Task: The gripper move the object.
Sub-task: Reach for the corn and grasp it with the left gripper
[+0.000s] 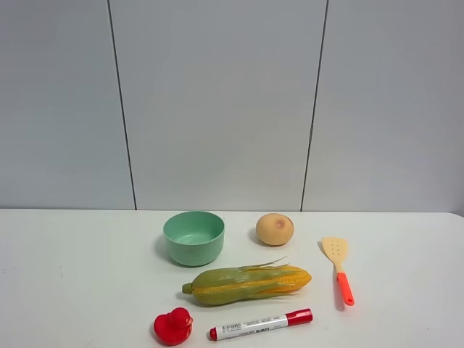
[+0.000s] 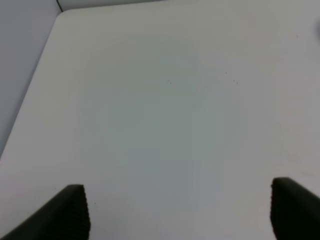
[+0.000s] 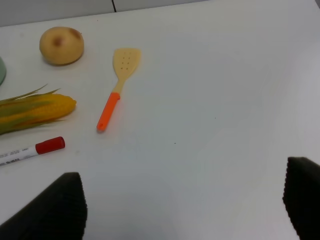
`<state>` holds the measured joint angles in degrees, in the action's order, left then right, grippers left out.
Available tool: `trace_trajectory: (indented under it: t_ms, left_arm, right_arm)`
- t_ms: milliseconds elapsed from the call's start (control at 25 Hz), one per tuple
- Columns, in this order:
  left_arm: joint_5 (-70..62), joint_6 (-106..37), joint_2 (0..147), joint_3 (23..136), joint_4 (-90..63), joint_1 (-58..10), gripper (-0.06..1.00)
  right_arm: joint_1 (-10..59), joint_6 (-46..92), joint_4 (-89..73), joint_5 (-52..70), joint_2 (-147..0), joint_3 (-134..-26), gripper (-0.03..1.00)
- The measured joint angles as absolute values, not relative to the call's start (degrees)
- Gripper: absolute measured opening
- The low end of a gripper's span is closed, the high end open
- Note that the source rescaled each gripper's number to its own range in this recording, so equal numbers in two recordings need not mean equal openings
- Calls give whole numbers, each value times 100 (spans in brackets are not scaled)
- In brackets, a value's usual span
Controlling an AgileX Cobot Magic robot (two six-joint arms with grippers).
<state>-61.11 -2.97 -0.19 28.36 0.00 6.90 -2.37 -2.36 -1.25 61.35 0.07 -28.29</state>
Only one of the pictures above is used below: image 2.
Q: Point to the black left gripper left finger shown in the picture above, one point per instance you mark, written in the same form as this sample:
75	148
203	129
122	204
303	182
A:
64	217

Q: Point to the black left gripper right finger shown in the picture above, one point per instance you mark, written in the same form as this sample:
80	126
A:
294	211

